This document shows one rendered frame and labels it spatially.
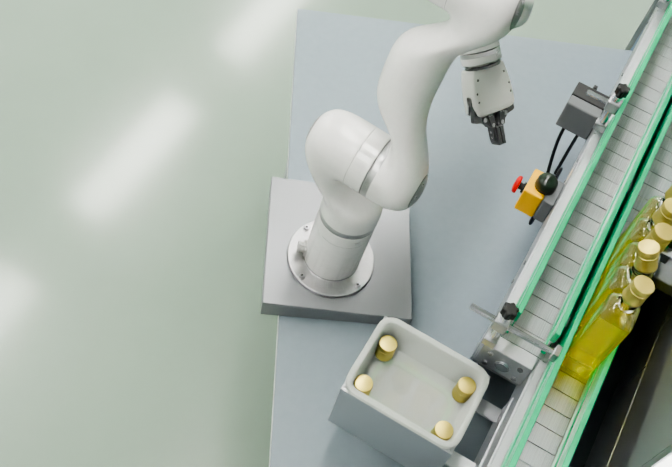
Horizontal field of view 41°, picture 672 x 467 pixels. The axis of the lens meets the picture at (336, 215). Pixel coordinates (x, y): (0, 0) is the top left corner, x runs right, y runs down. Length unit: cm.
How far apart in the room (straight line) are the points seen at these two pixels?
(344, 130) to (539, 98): 94
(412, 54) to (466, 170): 79
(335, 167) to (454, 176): 64
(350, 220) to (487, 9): 53
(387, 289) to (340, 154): 44
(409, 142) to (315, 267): 45
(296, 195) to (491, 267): 47
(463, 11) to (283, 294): 76
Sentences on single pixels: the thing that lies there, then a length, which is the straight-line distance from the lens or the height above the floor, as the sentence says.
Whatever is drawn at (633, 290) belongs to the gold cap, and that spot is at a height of 132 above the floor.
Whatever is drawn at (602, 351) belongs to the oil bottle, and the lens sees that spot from 160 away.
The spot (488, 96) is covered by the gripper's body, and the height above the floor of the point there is 111.
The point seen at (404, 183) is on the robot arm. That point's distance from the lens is 159.
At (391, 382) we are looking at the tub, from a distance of 170.
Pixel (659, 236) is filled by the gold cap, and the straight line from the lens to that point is 154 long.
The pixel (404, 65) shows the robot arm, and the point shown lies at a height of 140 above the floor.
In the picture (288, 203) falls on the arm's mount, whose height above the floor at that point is 80.
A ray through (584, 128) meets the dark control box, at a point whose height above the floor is 96.
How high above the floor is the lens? 247
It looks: 56 degrees down
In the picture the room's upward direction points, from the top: 16 degrees clockwise
